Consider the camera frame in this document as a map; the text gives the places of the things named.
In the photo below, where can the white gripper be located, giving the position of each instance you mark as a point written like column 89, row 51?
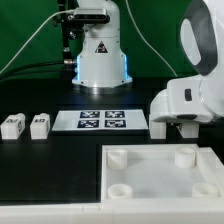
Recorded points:
column 180, row 102

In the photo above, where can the white square table top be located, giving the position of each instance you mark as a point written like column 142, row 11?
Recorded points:
column 158, row 171

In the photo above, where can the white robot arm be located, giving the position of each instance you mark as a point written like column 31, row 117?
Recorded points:
column 102, row 64

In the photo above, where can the white L-shaped fence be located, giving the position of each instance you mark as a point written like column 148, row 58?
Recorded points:
column 120, row 211

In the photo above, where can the white marker sheet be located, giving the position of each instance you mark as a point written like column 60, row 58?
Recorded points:
column 87, row 120

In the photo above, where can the grey camera on stand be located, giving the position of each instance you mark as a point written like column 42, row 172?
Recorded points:
column 91, row 15

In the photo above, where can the black camera stand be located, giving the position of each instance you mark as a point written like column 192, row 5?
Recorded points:
column 70, row 30

